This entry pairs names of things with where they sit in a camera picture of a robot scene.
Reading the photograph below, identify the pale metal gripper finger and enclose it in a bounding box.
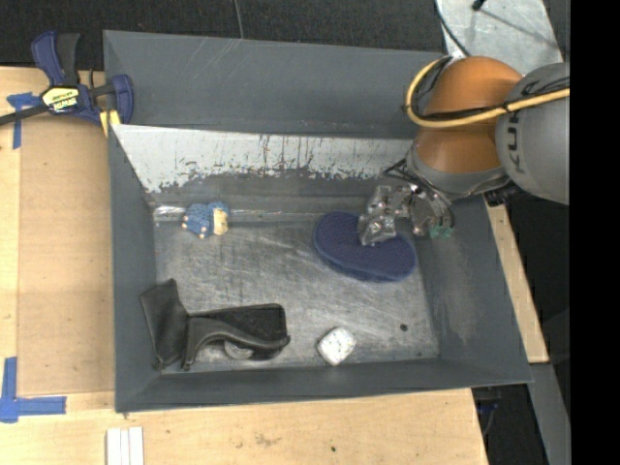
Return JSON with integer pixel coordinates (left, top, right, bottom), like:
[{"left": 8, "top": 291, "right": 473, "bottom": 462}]
[
  {"left": 365, "top": 184, "right": 407, "bottom": 220},
  {"left": 356, "top": 213, "right": 397, "bottom": 248}
]

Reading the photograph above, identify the dark blue oval pad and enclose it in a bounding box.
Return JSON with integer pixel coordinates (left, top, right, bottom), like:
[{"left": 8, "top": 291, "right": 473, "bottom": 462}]
[{"left": 312, "top": 210, "right": 419, "bottom": 284}]

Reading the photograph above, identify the grey metal bin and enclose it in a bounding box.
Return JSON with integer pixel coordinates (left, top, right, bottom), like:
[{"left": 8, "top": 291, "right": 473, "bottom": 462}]
[{"left": 101, "top": 29, "right": 535, "bottom": 414}]

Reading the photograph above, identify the white speckled square block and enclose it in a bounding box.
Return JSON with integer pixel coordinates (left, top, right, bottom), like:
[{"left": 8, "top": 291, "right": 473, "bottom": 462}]
[{"left": 316, "top": 325, "right": 358, "bottom": 368}]

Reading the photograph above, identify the blue and cream toy figure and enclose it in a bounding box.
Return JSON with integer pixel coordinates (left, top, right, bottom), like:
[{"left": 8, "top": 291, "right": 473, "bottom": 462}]
[{"left": 180, "top": 201, "right": 232, "bottom": 240}]

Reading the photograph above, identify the black fabric pouch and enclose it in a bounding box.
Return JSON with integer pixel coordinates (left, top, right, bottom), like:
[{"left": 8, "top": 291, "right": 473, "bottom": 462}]
[{"left": 139, "top": 277, "right": 293, "bottom": 373}]

